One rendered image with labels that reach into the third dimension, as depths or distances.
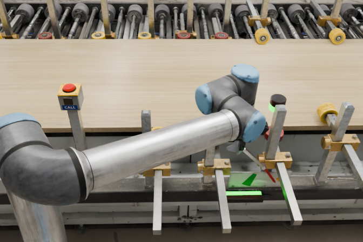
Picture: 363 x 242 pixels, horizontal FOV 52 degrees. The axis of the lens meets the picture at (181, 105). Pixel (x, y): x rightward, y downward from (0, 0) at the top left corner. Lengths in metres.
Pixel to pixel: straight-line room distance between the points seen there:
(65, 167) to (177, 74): 1.26
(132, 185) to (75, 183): 0.91
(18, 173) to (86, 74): 1.26
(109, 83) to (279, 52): 0.98
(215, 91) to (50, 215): 0.56
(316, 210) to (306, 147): 0.58
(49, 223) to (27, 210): 0.09
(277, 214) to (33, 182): 1.73
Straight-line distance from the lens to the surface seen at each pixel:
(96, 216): 2.25
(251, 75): 1.16
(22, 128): 0.86
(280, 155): 1.60
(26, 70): 2.11
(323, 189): 1.77
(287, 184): 1.52
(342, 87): 2.03
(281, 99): 1.44
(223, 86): 1.11
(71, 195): 0.78
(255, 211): 2.28
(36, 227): 1.04
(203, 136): 0.92
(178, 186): 1.65
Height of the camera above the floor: 1.99
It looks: 39 degrees down
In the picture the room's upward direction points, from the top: 1 degrees clockwise
